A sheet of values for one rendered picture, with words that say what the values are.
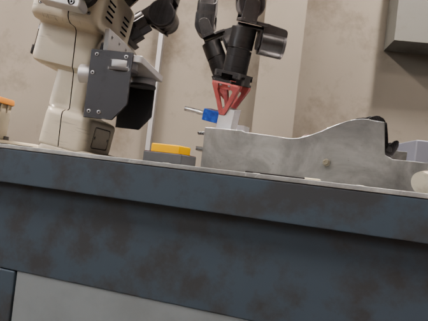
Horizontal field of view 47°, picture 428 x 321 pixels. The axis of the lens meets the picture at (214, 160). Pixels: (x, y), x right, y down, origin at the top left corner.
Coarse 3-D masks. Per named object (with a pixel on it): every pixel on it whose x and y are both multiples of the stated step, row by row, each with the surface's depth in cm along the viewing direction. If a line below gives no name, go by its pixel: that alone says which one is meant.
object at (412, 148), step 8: (400, 144) 326; (408, 144) 309; (416, 144) 296; (424, 144) 295; (408, 152) 308; (416, 152) 296; (424, 152) 295; (408, 160) 306; (416, 160) 295; (424, 160) 295
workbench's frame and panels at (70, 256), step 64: (0, 192) 52; (64, 192) 50; (128, 192) 45; (192, 192) 43; (256, 192) 42; (320, 192) 40; (0, 256) 52; (64, 256) 49; (128, 256) 47; (192, 256) 45; (256, 256) 43; (320, 256) 42; (384, 256) 40; (0, 320) 51; (64, 320) 49; (128, 320) 47; (192, 320) 45; (256, 320) 43; (320, 320) 41; (384, 320) 40
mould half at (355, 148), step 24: (360, 120) 100; (216, 144) 109; (240, 144) 107; (264, 144) 105; (288, 144) 104; (312, 144) 102; (336, 144) 101; (360, 144) 99; (384, 144) 98; (216, 168) 108; (240, 168) 107; (264, 168) 105; (288, 168) 104; (312, 168) 102; (336, 168) 101; (360, 168) 99; (384, 168) 98; (408, 168) 96
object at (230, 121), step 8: (192, 112) 119; (200, 112) 118; (208, 112) 116; (216, 112) 115; (232, 112) 114; (240, 112) 118; (208, 120) 116; (216, 120) 115; (224, 120) 114; (232, 120) 114; (224, 128) 115; (232, 128) 116
